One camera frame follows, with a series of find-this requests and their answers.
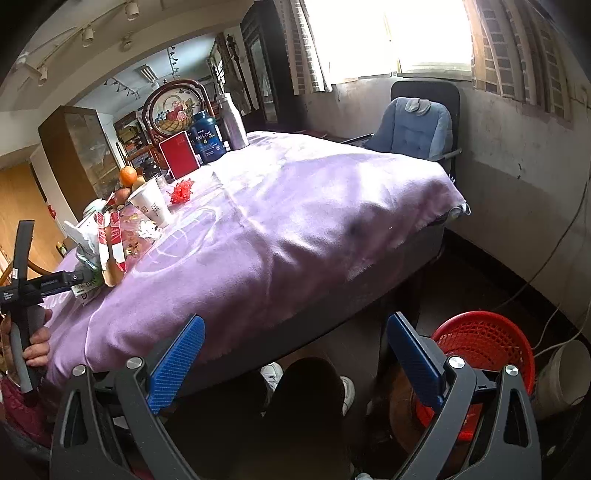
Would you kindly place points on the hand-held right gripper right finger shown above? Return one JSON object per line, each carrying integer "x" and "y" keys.
{"x": 413, "y": 360}

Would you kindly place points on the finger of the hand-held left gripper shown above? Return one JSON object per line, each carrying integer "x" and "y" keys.
{"x": 74, "y": 279}

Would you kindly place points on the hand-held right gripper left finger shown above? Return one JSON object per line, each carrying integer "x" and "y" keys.
{"x": 178, "y": 364}

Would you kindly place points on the white green wrapper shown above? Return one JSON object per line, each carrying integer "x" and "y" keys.
{"x": 87, "y": 290}

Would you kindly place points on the red snack bag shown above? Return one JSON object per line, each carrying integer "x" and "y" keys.
{"x": 113, "y": 244}

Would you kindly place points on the white paper cup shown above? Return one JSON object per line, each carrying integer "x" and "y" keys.
{"x": 150, "y": 203}

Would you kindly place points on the person's left hand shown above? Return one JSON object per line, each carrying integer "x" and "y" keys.
{"x": 39, "y": 348}

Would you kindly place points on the white plastic bag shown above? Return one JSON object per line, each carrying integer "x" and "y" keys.
{"x": 78, "y": 235}

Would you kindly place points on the white shoe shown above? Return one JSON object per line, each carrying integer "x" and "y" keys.
{"x": 348, "y": 394}
{"x": 273, "y": 371}

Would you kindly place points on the red plastic basket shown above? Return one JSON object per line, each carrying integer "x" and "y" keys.
{"x": 485, "y": 341}

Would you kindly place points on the white floral bowl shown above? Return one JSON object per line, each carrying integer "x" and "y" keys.
{"x": 97, "y": 207}

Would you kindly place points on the wooden door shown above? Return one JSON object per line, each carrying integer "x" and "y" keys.
{"x": 18, "y": 207}

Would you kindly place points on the red apple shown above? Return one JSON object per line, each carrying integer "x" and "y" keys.
{"x": 121, "y": 196}

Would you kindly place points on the yellow pear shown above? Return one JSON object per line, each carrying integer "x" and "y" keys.
{"x": 138, "y": 183}

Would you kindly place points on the orange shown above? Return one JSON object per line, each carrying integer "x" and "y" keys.
{"x": 128, "y": 176}

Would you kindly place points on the person's leg in black trousers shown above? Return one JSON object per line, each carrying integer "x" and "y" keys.
{"x": 304, "y": 415}

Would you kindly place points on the wooden glass cabinet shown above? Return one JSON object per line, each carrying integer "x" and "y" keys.
{"x": 78, "y": 147}

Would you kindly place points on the red ribbon bundle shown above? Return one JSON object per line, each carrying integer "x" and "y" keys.
{"x": 181, "y": 193}

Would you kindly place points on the white bucket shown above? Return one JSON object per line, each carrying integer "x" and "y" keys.
{"x": 563, "y": 378}

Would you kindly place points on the cluttered shelf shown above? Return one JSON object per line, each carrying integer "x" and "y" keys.
{"x": 134, "y": 136}

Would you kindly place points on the red box with white edge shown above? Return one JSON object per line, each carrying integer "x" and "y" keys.
{"x": 180, "y": 154}

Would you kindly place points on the purple tablecloth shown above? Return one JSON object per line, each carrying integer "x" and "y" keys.
{"x": 277, "y": 221}

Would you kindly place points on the blue supplement bottle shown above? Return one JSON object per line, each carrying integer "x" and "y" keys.
{"x": 207, "y": 138}

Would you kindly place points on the round fruit print tray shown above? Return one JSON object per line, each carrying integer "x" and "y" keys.
{"x": 173, "y": 108}

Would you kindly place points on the steel bottle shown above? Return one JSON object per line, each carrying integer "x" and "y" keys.
{"x": 234, "y": 127}

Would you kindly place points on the blue seat cushion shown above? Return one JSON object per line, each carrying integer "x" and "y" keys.
{"x": 406, "y": 131}

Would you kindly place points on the black office chair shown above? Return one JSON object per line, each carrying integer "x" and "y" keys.
{"x": 429, "y": 92}

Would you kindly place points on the dark wooden cabinet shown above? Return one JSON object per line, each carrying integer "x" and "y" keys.
{"x": 265, "y": 69}

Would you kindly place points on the window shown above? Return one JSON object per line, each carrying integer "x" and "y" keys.
{"x": 392, "y": 37}

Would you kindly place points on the checked curtain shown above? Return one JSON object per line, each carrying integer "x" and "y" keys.
{"x": 304, "y": 46}
{"x": 512, "y": 50}

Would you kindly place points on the track light rail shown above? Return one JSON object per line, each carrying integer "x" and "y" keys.
{"x": 85, "y": 34}

